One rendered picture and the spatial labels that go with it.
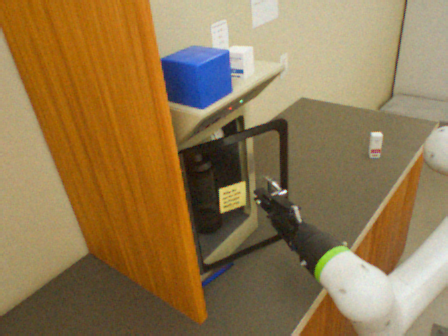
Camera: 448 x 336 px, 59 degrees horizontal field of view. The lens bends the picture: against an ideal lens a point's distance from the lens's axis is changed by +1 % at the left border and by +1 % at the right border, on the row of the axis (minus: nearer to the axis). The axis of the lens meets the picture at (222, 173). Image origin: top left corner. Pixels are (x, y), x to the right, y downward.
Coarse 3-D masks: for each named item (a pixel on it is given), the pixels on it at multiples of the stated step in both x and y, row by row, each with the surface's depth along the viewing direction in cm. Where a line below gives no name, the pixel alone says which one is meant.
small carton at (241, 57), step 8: (232, 48) 88; (240, 48) 88; (248, 48) 87; (232, 56) 86; (240, 56) 85; (248, 56) 87; (232, 64) 87; (240, 64) 86; (248, 64) 88; (232, 72) 88; (240, 72) 87; (248, 72) 89
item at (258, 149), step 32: (256, 128) 94; (192, 160) 90; (224, 160) 94; (256, 160) 99; (288, 160) 104; (192, 192) 94; (288, 192) 110; (224, 224) 104; (256, 224) 110; (224, 256) 110
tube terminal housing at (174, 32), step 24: (168, 0) 76; (192, 0) 80; (216, 0) 86; (240, 0) 92; (168, 24) 77; (192, 24) 82; (240, 24) 95; (168, 48) 79; (240, 120) 111; (192, 144) 93
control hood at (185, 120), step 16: (256, 64) 96; (272, 64) 95; (240, 80) 88; (256, 80) 87; (272, 80) 98; (240, 96) 84; (176, 112) 78; (192, 112) 76; (208, 112) 76; (176, 128) 81; (192, 128) 78; (176, 144) 84
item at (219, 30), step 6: (210, 24) 87; (216, 24) 88; (222, 24) 90; (216, 30) 89; (222, 30) 90; (216, 36) 89; (222, 36) 91; (228, 36) 92; (216, 42) 90; (222, 42) 91; (228, 42) 93; (222, 48) 92; (228, 48) 94
